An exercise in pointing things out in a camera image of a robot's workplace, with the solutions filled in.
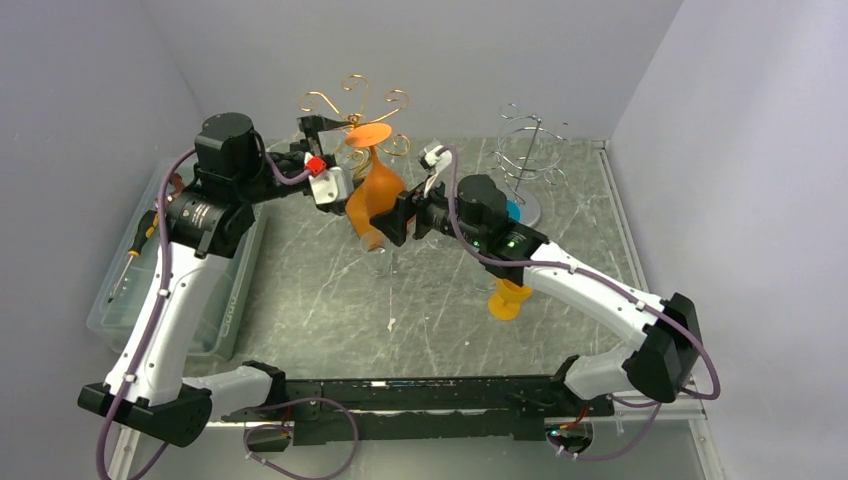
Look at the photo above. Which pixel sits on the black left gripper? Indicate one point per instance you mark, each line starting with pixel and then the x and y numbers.
pixel 311 126

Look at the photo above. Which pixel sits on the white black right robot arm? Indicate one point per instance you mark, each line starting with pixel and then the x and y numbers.
pixel 662 338

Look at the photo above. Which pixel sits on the gold wire glass rack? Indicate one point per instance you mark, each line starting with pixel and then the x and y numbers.
pixel 359 155

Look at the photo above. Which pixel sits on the clear plastic storage box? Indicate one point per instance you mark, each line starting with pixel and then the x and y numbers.
pixel 121 296

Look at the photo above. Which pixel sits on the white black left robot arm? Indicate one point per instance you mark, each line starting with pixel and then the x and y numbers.
pixel 199 233

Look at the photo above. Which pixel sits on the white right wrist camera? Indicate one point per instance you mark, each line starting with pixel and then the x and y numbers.
pixel 435 157

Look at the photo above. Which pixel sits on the blue plastic goblet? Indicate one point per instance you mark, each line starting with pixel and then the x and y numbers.
pixel 514 211

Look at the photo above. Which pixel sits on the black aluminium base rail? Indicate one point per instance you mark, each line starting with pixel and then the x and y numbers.
pixel 377 409

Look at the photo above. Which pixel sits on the black yellow screwdriver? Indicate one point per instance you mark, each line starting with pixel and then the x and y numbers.
pixel 145 228

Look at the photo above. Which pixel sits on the orange plastic goblet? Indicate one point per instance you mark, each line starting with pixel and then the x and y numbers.
pixel 378 191

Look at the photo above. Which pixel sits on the yellow plastic goblet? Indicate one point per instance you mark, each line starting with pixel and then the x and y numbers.
pixel 506 301

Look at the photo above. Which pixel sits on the chrome wire glass rack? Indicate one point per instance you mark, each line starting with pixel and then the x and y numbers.
pixel 524 151

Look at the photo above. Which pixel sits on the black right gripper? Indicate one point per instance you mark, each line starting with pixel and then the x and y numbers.
pixel 394 222

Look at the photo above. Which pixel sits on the clear small glass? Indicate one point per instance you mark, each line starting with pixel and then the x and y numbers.
pixel 377 252

